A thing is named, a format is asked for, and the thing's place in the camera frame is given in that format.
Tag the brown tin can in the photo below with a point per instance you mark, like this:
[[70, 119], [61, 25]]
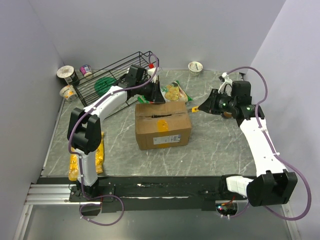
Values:
[[227, 114]]

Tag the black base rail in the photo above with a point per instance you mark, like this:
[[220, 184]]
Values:
[[148, 205]]

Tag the brown cardboard express box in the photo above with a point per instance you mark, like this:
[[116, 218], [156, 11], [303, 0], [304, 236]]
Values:
[[159, 126]]

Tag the purple yogurt cup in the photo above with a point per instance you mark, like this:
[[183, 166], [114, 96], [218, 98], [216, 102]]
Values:
[[86, 71]]

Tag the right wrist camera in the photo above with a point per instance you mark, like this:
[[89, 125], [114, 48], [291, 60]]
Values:
[[226, 84]]

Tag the orange white yogurt cup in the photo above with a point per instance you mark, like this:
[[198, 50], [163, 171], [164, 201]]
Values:
[[68, 93]]

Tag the yellow Lays chips bag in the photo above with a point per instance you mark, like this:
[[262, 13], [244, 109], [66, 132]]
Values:
[[99, 160]]

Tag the white yogurt cup back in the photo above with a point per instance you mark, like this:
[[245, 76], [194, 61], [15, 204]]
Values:
[[195, 68]]

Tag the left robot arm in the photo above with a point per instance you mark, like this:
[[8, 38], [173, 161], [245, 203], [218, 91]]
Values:
[[84, 130]]

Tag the yellow utility knife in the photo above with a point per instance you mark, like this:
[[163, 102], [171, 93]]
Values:
[[193, 109]]

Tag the black wire rack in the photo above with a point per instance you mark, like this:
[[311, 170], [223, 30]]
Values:
[[91, 89]]

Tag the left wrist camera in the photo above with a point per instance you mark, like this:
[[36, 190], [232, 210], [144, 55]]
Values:
[[152, 70]]

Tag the green round lid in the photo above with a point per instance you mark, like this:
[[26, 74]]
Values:
[[103, 85]]

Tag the black yogurt cup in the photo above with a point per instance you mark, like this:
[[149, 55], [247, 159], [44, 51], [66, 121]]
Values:
[[68, 73]]

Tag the green Chuba cassava chips bag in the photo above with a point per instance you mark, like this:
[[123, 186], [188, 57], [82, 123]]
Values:
[[172, 92]]

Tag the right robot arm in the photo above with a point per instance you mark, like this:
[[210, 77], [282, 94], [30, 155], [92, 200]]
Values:
[[273, 184]]

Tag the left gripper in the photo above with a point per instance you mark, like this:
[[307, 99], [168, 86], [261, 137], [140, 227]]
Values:
[[159, 98]]

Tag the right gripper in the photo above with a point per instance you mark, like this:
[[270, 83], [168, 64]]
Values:
[[209, 105]]

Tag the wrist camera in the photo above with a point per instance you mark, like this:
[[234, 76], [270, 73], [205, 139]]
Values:
[[226, 84], [152, 70]]

